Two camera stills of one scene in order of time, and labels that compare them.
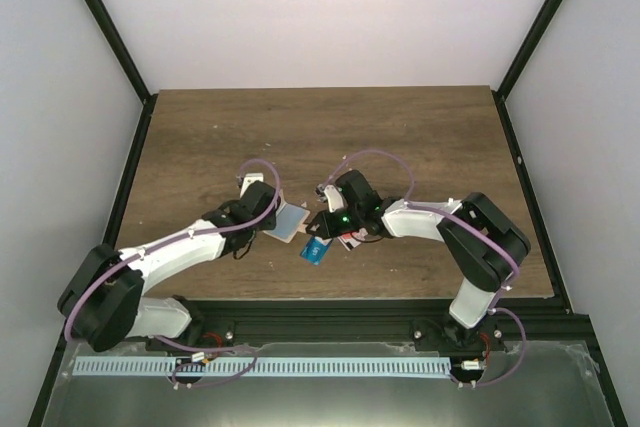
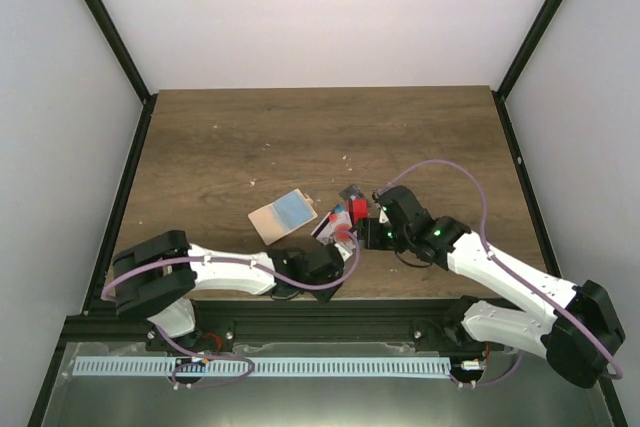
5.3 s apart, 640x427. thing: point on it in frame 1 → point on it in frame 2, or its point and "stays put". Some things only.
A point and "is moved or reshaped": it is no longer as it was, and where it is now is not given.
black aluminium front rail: [548, 322] stays put
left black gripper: [270, 221] → [326, 295]
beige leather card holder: [290, 219] is moved or reshaped
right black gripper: [312, 230] → [367, 234]
